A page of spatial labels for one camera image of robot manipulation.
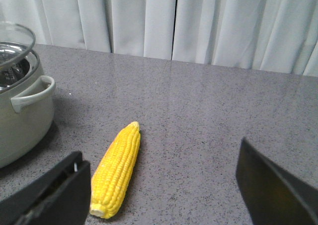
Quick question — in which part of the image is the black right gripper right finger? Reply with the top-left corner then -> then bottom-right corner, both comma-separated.
236,139 -> 318,225

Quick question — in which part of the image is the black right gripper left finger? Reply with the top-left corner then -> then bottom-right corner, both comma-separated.
0,151 -> 91,225

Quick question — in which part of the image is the yellow corn cob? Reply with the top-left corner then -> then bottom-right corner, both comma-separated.
89,121 -> 141,219

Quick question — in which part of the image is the glass pot lid with knob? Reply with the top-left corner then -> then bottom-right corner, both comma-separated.
0,21 -> 36,71

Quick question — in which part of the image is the pale green electric cooking pot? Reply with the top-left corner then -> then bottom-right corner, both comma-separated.
0,50 -> 56,167

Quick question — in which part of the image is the white curtain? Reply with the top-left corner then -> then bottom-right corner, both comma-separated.
0,0 -> 318,76

